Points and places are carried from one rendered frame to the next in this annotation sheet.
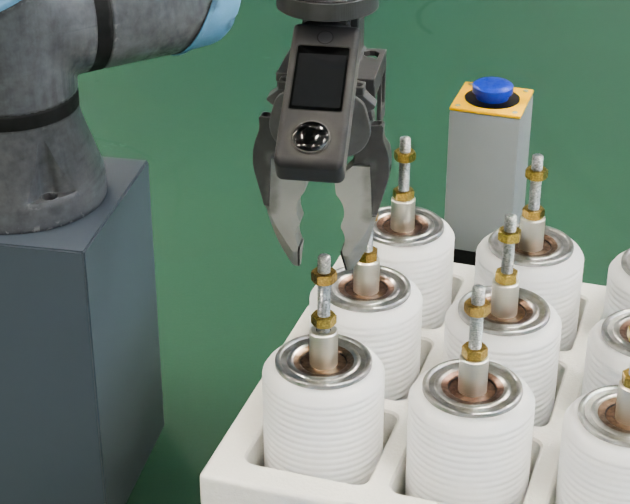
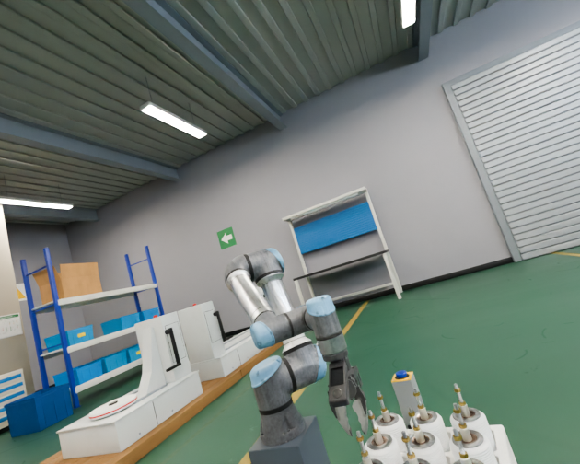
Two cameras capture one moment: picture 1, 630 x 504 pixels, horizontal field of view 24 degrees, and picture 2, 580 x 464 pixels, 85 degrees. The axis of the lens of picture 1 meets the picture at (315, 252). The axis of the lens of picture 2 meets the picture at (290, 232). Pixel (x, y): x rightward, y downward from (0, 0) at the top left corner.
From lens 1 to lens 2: 0.17 m
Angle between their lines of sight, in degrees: 38
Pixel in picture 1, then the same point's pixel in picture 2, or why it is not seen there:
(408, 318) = (393, 448)
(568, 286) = (440, 428)
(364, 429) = not seen: outside the picture
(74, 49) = (286, 387)
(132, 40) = (301, 381)
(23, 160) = (279, 421)
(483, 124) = (401, 384)
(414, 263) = (393, 431)
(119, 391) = not seen: outside the picture
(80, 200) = (296, 430)
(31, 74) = (277, 396)
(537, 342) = (434, 448)
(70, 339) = not seen: outside the picture
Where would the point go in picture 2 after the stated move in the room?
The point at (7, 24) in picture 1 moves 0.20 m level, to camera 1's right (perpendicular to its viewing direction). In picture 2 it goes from (269, 383) to (328, 367)
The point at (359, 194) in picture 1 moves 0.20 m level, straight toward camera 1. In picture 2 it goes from (359, 409) to (359, 456)
